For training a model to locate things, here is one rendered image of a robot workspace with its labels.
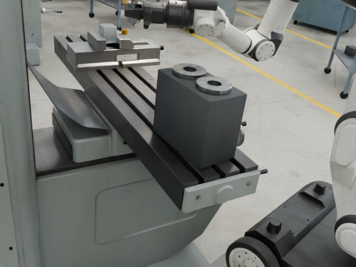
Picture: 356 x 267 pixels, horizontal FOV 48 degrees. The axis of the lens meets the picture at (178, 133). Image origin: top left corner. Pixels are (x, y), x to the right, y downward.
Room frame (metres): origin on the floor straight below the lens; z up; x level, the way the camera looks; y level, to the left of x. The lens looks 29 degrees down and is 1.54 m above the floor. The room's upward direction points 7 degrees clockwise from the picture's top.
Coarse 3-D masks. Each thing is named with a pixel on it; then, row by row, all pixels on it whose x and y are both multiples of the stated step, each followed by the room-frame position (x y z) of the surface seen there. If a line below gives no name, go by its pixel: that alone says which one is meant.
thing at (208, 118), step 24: (168, 72) 0.98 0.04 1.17; (192, 72) 0.97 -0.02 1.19; (168, 96) 0.95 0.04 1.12; (192, 96) 0.88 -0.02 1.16; (216, 96) 0.86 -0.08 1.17; (240, 96) 0.89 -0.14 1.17; (168, 120) 0.94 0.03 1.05; (192, 120) 0.87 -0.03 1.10; (216, 120) 0.84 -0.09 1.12; (240, 120) 0.90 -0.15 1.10; (192, 144) 0.86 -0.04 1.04; (216, 144) 0.85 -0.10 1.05
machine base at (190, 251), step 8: (184, 248) 1.34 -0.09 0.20; (192, 248) 1.35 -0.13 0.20; (176, 256) 1.29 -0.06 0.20; (184, 256) 1.29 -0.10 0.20; (192, 256) 1.30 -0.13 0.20; (200, 256) 1.30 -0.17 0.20; (152, 264) 1.23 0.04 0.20; (160, 264) 1.23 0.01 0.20; (168, 264) 1.24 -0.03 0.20; (176, 264) 1.24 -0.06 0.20; (184, 264) 1.25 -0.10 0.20; (192, 264) 1.25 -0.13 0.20; (200, 264) 1.26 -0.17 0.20; (208, 264) 1.26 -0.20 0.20
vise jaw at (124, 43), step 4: (120, 32) 1.56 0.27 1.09; (120, 36) 1.51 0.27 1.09; (124, 36) 1.52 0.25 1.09; (120, 40) 1.47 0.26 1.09; (124, 40) 1.48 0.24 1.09; (128, 40) 1.49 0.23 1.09; (116, 44) 1.50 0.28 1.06; (120, 44) 1.47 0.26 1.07; (124, 44) 1.48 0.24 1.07; (128, 44) 1.49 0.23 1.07; (132, 44) 1.50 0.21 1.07; (124, 48) 1.48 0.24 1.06; (128, 48) 1.49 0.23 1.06; (132, 48) 1.50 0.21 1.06
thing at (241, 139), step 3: (243, 123) 1.60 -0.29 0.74; (246, 123) 1.62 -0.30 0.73; (243, 126) 1.61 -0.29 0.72; (240, 129) 1.57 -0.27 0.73; (243, 129) 1.57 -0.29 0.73; (240, 132) 1.56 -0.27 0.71; (243, 132) 1.56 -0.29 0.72; (240, 135) 1.56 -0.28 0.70; (243, 135) 1.55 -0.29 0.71; (240, 138) 1.55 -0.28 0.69; (243, 138) 1.55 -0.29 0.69; (237, 141) 1.58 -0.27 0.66; (240, 141) 1.55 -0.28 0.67; (243, 141) 1.55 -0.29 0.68; (237, 144) 1.56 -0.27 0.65; (240, 144) 1.55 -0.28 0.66
